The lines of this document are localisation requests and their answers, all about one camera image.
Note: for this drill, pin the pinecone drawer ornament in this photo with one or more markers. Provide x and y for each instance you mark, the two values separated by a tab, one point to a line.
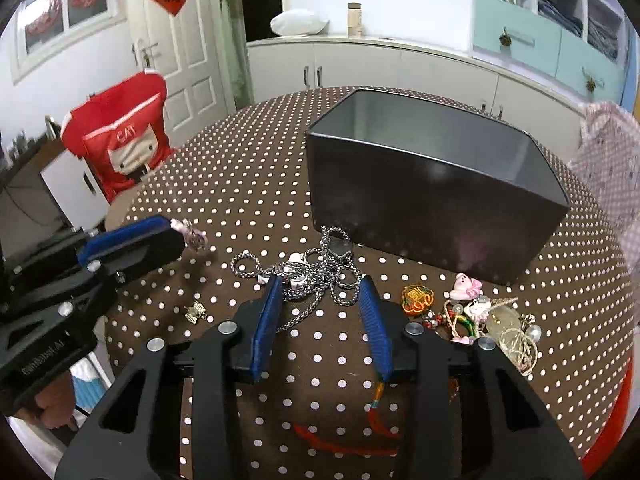
506	38
591	83

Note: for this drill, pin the black metal box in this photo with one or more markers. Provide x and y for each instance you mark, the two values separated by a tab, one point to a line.
425	200

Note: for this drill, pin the beige bottle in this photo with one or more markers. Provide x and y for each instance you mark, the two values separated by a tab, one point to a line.
355	20

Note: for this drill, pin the light blue striped cloth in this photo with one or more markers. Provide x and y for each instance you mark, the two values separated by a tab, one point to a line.
87	385

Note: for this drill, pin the white cat charm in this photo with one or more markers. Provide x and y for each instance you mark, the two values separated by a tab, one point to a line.
480	308

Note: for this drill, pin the red orange knot ornament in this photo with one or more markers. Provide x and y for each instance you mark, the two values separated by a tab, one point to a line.
417	300

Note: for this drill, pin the white pink charm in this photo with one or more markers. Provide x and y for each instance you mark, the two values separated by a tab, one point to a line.
298	280

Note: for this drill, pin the pink bear charm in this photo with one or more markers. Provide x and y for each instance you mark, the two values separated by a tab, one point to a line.
465	287

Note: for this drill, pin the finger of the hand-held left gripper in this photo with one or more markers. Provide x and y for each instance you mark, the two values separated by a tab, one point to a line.
150	257
125	240

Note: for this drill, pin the white framed window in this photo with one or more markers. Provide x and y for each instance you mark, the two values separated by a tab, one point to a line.
65	5

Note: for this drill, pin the white panel door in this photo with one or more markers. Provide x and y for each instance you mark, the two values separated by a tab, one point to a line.
195	60

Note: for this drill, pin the light blue drawer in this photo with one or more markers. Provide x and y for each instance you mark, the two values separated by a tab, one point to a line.
595	60
520	25

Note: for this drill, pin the white side cabinet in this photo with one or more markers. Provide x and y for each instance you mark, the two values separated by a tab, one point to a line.
65	190

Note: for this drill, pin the round polka dot table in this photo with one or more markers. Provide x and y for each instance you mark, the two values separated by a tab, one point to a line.
240	185

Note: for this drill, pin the white low cabinet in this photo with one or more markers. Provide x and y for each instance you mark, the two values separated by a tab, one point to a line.
400	65

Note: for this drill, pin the green curtain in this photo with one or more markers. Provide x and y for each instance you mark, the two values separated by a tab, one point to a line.
235	35

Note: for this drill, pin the red plastic object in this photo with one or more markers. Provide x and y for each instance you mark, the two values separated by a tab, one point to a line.
612	435

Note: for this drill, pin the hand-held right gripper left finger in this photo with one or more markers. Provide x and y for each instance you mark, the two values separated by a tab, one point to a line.
265	330

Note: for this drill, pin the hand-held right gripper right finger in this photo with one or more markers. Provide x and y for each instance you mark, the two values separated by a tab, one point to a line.
375	330

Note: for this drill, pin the pink checkered cloth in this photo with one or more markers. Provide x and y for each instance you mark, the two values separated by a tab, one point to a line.
610	160

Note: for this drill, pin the folded jeans stack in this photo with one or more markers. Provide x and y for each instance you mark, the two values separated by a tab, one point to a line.
557	15
605	37

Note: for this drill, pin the person's left hand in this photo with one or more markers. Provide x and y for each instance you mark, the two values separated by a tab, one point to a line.
52	405

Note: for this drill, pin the white plastic bag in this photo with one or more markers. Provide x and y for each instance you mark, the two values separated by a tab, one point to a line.
297	22

